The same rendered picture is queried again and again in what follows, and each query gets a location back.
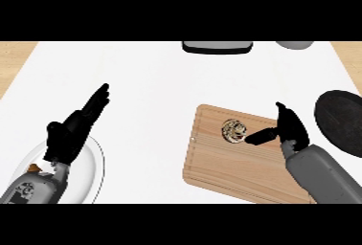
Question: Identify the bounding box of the black round pan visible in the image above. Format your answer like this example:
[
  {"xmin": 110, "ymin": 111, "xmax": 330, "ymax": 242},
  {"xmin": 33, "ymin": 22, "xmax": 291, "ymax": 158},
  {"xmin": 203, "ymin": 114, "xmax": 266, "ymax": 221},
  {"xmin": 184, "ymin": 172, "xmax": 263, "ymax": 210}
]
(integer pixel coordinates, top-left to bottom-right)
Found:
[{"xmin": 314, "ymin": 90, "xmax": 362, "ymax": 159}]

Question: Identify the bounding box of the grey rounded object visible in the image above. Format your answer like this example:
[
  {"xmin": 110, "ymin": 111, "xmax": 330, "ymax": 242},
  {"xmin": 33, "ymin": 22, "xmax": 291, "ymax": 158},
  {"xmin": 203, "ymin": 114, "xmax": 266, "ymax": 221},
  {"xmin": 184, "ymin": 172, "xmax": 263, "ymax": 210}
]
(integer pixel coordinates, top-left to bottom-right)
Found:
[{"xmin": 275, "ymin": 40, "xmax": 315, "ymax": 51}]

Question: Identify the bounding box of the white round plate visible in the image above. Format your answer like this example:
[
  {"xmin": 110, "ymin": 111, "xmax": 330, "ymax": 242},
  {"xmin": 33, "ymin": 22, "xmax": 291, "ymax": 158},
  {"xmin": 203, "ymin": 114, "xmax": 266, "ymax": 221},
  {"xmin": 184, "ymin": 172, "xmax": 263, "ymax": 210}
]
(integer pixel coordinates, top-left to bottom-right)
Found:
[{"xmin": 8, "ymin": 135, "xmax": 107, "ymax": 205}]

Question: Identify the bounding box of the wooden cutting board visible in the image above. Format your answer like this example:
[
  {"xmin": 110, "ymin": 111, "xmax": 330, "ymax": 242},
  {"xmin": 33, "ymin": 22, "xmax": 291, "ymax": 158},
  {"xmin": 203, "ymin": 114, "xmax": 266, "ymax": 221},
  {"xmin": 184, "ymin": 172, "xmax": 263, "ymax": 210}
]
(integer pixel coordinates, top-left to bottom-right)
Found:
[{"xmin": 181, "ymin": 103, "xmax": 318, "ymax": 205}]

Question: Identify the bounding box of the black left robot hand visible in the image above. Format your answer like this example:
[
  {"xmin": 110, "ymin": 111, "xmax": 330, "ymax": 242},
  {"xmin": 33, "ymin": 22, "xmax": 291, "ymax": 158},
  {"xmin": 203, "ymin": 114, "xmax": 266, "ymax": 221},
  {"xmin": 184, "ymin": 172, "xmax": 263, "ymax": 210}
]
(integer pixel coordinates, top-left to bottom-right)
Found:
[{"xmin": 43, "ymin": 82, "xmax": 113, "ymax": 167}]

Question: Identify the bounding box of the brown and white cupcake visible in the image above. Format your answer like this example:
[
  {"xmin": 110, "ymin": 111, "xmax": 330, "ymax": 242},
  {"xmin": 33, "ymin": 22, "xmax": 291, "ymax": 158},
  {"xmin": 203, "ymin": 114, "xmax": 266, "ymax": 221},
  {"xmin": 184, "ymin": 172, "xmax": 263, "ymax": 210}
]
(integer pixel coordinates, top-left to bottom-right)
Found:
[{"xmin": 221, "ymin": 119, "xmax": 249, "ymax": 145}]

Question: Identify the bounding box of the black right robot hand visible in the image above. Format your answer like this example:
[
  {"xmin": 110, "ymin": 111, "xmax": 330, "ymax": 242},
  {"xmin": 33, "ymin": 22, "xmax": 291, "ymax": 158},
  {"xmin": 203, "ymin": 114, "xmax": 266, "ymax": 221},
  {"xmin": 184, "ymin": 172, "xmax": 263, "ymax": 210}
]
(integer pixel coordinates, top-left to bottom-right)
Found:
[{"xmin": 244, "ymin": 101, "xmax": 312, "ymax": 152}]

